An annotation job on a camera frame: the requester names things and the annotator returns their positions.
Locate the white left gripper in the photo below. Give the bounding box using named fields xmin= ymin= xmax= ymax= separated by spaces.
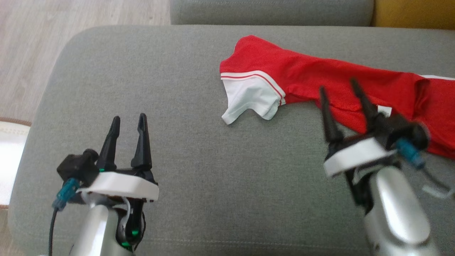
xmin=76 ymin=113 xmax=159 ymax=221

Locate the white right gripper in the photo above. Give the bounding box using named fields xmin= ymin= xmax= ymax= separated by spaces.
xmin=319 ymin=78 xmax=397 ymax=207

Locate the red jersey with white sleeves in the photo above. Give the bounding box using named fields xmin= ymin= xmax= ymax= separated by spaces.
xmin=219 ymin=35 xmax=429 ymax=135

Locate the grey sofa seat cushion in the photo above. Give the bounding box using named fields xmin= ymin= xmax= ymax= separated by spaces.
xmin=170 ymin=0 xmax=375 ymax=26
xmin=7 ymin=25 xmax=455 ymax=256

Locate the white rug with brown edge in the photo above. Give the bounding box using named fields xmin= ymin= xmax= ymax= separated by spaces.
xmin=0 ymin=117 xmax=32 ymax=209

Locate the yellow sofa back cushion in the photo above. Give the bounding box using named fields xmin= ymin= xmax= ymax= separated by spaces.
xmin=371 ymin=0 xmax=455 ymax=30

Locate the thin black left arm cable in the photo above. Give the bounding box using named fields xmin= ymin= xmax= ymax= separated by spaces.
xmin=48 ymin=178 xmax=81 ymax=256

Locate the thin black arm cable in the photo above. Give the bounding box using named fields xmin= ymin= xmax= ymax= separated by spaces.
xmin=396 ymin=139 xmax=455 ymax=199
xmin=48 ymin=178 xmax=81 ymax=256

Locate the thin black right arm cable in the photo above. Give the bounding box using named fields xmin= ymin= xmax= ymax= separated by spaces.
xmin=396 ymin=139 xmax=455 ymax=199

